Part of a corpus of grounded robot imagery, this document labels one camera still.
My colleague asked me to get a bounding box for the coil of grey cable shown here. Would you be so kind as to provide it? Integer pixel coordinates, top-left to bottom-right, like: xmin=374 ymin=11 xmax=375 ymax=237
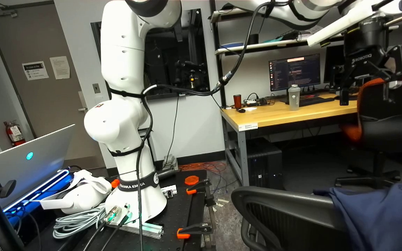
xmin=52 ymin=204 xmax=108 ymax=239

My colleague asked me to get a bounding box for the dark blue cloth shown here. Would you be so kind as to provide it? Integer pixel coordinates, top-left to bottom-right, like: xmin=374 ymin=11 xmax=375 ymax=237
xmin=313 ymin=183 xmax=402 ymax=251

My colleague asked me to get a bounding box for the orange black clamp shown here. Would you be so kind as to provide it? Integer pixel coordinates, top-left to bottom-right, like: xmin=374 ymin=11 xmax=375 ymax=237
xmin=186 ymin=179 xmax=212 ymax=195
xmin=177 ymin=223 xmax=213 ymax=239

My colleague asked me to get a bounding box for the orange black office chair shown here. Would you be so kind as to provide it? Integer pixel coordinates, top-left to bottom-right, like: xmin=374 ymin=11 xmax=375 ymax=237
xmin=334 ymin=71 xmax=402 ymax=189

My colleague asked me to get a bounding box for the wooden workbench with shelves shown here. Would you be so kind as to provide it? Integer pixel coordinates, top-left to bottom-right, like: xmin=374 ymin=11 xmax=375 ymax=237
xmin=209 ymin=0 xmax=402 ymax=187

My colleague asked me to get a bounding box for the grey door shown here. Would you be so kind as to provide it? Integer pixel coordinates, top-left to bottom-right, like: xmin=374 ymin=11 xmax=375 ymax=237
xmin=0 ymin=0 xmax=106 ymax=171

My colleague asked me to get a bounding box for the silver laptop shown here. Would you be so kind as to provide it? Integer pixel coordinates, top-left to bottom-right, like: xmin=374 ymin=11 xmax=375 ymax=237
xmin=0 ymin=124 xmax=76 ymax=241

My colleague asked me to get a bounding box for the grey shaker bottle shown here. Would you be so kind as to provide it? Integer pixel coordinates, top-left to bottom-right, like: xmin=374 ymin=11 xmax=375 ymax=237
xmin=288 ymin=84 xmax=302 ymax=111

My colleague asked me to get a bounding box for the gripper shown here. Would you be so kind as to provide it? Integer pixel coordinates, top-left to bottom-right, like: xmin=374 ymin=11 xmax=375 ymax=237
xmin=330 ymin=15 xmax=402 ymax=106

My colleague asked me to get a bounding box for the aluminium profile bar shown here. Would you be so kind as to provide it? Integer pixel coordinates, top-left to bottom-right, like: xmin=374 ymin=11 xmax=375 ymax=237
xmin=105 ymin=221 xmax=164 ymax=239

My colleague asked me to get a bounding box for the white VR headset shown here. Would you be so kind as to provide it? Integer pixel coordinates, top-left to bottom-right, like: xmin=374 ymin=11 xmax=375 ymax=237
xmin=30 ymin=169 xmax=113 ymax=215

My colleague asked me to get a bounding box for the paper notice with dark header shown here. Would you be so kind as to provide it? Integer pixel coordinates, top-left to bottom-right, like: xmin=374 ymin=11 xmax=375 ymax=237
xmin=22 ymin=61 xmax=50 ymax=81

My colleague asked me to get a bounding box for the dark monitor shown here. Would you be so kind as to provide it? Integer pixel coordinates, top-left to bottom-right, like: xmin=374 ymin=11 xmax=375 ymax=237
xmin=323 ymin=45 xmax=347 ymax=84

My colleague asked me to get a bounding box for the black computer tower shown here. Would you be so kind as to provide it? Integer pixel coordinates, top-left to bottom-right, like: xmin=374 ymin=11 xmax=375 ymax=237
xmin=247 ymin=139 xmax=284 ymax=191

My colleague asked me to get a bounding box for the black cable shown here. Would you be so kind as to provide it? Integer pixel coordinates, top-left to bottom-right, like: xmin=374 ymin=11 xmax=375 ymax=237
xmin=166 ymin=96 xmax=181 ymax=161

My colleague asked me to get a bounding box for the monitor with lit screen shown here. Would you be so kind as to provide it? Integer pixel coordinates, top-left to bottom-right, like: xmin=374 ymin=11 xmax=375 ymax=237
xmin=269 ymin=53 xmax=321 ymax=92

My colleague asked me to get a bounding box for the black mesh chair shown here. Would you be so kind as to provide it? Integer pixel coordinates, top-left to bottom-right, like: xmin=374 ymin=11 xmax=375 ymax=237
xmin=231 ymin=186 xmax=351 ymax=251

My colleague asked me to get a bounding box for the door handle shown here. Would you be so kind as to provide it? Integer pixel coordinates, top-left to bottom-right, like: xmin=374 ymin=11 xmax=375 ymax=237
xmin=78 ymin=91 xmax=88 ymax=113

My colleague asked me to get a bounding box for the orange cable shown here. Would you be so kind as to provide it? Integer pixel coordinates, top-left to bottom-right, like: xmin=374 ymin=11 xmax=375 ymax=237
xmin=178 ymin=161 xmax=228 ymax=175

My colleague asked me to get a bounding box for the black keyboard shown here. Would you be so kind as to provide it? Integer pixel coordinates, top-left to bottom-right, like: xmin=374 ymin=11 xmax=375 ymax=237
xmin=281 ymin=96 xmax=335 ymax=107

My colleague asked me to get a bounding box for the red fire extinguisher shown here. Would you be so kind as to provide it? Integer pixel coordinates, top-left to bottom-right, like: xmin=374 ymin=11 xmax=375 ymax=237
xmin=3 ymin=120 xmax=27 ymax=147

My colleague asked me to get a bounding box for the white paper notice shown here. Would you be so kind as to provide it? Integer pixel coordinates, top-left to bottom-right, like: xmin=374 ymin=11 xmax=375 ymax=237
xmin=50 ymin=56 xmax=71 ymax=80

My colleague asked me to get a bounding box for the power strip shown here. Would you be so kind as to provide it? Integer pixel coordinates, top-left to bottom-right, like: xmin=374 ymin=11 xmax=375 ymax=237
xmin=243 ymin=98 xmax=268 ymax=107

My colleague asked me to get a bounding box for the dark window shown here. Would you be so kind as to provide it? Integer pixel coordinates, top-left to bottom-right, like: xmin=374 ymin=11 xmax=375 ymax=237
xmin=91 ymin=9 xmax=211 ymax=100

